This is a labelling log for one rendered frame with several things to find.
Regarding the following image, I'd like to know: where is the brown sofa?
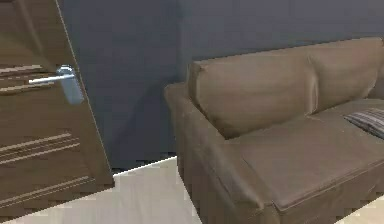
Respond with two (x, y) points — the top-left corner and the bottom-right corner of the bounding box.
(163, 36), (384, 224)

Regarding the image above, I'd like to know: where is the brown wooden room door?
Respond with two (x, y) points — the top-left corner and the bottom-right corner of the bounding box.
(0, 0), (116, 222)

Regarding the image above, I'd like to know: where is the grey striped cushion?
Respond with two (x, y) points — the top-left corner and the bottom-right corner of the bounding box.
(343, 107), (384, 140)

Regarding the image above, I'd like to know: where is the silver door handle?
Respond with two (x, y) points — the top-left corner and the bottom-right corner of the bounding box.
(28, 64), (85, 106)

